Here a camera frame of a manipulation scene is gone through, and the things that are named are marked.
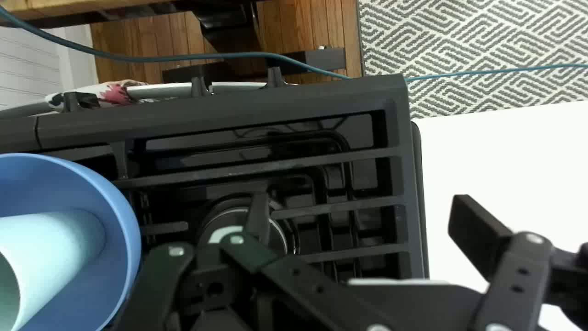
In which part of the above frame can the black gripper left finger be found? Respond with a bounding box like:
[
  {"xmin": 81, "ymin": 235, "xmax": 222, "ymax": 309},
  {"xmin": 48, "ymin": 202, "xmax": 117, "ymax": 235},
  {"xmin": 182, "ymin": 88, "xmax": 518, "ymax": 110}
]
[{"xmin": 121, "ymin": 191, "xmax": 382, "ymax": 331}]

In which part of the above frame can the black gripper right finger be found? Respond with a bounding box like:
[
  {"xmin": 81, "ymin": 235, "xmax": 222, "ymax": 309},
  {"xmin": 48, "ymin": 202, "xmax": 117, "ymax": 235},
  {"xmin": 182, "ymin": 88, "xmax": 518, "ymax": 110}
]
[{"xmin": 448, "ymin": 193, "xmax": 588, "ymax": 331}]

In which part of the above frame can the white kitchen counter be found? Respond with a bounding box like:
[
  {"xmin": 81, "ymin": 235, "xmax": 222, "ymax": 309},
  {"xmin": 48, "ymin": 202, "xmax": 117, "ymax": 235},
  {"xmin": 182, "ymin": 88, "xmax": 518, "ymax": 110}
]
[{"xmin": 408, "ymin": 99, "xmax": 588, "ymax": 331}]

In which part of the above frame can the grey white patterned rug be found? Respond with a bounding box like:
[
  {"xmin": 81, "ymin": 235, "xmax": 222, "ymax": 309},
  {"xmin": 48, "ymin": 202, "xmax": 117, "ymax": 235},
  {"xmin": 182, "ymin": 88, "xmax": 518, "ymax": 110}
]
[{"xmin": 356, "ymin": 0, "xmax": 588, "ymax": 121}]

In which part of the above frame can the light teal plastic cup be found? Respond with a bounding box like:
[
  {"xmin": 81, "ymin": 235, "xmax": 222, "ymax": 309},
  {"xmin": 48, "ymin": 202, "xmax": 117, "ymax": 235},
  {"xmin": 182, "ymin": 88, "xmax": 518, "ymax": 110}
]
[{"xmin": 0, "ymin": 209, "xmax": 106, "ymax": 331}]

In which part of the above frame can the blue plastic bowl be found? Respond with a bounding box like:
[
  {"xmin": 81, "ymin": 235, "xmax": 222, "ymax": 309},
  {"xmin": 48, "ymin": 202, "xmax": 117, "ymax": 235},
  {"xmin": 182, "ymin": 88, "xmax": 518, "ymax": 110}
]
[{"xmin": 0, "ymin": 150, "xmax": 145, "ymax": 331}]

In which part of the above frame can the white towel with red print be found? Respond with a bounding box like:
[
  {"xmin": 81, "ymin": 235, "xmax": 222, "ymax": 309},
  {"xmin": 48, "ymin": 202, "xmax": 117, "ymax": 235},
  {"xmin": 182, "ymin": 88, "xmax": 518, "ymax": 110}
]
[{"xmin": 44, "ymin": 81, "xmax": 134, "ymax": 114}]

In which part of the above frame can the black gas stove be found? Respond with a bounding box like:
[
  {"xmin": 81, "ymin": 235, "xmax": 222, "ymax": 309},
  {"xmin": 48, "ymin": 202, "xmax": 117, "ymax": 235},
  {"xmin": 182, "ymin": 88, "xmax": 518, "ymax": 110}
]
[{"xmin": 0, "ymin": 71, "xmax": 432, "ymax": 331}]

